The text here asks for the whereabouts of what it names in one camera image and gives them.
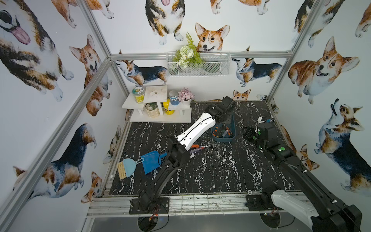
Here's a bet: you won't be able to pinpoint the clear handle screwdriver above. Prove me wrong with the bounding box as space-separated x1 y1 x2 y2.
222 128 231 138

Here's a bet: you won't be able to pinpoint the red purple clear screwdriver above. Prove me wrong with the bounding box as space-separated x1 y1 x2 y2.
189 147 209 154

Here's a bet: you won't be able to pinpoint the orange short screwdriver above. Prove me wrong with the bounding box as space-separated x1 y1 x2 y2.
191 145 208 148

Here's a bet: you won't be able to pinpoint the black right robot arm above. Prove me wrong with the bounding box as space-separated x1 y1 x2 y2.
242 122 362 232

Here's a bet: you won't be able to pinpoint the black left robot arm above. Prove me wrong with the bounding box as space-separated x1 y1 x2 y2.
139 96 236 211

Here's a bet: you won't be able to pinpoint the teal plastic storage box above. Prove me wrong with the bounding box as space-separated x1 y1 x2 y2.
211 115 237 143

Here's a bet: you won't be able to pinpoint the pink flowers white pot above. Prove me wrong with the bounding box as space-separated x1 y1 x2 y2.
178 88 195 106

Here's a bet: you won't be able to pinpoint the blue white can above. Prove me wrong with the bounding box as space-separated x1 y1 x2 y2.
169 90 180 105

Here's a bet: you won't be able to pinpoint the yellow can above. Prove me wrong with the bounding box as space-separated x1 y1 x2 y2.
162 98 174 115

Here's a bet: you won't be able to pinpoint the white tiered shelf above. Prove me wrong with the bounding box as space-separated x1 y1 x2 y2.
122 85 192 123

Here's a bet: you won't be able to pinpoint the artificial green white flowers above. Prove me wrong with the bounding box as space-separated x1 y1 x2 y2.
173 32 204 69

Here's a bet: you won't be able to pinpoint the cream bumpy cup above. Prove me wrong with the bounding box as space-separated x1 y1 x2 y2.
145 102 160 118

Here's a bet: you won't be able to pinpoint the green lid yellow jar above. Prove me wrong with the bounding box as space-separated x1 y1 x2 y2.
132 87 145 103

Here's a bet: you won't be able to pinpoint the blue dustpan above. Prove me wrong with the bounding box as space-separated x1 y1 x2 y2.
141 151 167 174

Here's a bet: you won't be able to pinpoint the blue hand brush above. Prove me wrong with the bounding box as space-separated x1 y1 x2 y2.
117 158 144 180

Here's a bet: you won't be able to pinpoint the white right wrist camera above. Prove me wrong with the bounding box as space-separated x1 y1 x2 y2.
258 116 271 124

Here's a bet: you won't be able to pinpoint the white wire wall basket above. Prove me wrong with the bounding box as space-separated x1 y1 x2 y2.
166 51 231 77

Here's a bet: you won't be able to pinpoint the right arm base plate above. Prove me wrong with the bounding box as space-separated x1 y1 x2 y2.
245 193 275 211

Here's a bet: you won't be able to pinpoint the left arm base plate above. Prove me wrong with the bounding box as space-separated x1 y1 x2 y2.
129 197 170 215

